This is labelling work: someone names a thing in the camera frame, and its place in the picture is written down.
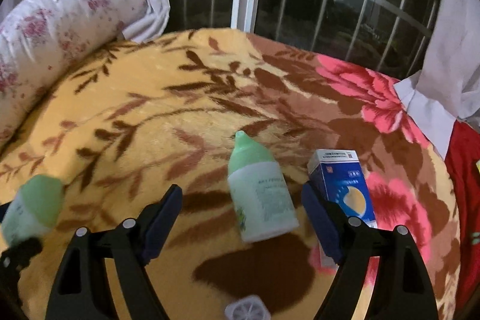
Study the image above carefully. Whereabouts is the white green round jar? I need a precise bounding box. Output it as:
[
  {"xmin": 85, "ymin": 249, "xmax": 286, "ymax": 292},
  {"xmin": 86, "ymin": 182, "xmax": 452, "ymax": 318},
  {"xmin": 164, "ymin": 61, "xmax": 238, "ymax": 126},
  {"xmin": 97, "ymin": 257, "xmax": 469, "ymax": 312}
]
[{"xmin": 1, "ymin": 175, "xmax": 64, "ymax": 247}]

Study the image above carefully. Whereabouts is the blue white medicine box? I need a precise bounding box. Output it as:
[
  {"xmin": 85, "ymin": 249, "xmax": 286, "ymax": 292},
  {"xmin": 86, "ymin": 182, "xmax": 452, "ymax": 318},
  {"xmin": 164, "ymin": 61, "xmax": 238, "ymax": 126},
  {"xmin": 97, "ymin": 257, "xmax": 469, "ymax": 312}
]
[{"xmin": 302, "ymin": 149, "xmax": 377, "ymax": 271}]

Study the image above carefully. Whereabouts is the small lavender square case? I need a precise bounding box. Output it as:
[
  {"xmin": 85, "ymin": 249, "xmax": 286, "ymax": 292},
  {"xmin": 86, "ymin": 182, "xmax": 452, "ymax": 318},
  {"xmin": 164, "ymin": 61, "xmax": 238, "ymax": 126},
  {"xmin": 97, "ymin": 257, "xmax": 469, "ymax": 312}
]
[{"xmin": 224, "ymin": 295, "xmax": 271, "ymax": 320}]

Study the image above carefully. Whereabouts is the white bottle green cap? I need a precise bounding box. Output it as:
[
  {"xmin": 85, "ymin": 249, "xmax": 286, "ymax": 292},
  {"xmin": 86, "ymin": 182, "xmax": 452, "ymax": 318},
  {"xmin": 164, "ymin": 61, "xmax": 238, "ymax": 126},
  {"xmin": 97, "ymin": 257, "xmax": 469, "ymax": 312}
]
[{"xmin": 228, "ymin": 131, "xmax": 299, "ymax": 243}]

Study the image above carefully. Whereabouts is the red blanket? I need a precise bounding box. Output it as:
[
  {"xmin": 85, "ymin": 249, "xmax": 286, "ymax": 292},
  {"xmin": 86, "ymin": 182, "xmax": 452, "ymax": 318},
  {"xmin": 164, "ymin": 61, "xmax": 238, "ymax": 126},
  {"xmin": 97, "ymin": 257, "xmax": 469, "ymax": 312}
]
[{"xmin": 445, "ymin": 121, "xmax": 479, "ymax": 311}]

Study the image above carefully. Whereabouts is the yellow floral bed blanket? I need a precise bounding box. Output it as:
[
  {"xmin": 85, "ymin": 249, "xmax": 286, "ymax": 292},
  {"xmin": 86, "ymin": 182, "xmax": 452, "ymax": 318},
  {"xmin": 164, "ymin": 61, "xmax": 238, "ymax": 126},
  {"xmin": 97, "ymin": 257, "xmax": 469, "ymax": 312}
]
[{"xmin": 1, "ymin": 29, "xmax": 461, "ymax": 319}]

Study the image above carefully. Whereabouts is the right sheer pink curtain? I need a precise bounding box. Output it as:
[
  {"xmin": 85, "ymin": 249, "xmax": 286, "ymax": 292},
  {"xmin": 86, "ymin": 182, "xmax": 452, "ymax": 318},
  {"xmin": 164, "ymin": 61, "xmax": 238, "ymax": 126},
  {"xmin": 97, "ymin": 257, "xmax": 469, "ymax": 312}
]
[{"xmin": 394, "ymin": 0, "xmax": 479, "ymax": 157}]

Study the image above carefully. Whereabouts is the floral folded quilt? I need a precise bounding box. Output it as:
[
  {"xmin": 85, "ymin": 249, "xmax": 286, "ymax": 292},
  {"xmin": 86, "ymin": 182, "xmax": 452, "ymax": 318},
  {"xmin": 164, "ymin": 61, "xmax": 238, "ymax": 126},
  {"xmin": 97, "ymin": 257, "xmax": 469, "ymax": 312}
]
[{"xmin": 1, "ymin": 0, "xmax": 147, "ymax": 144}]

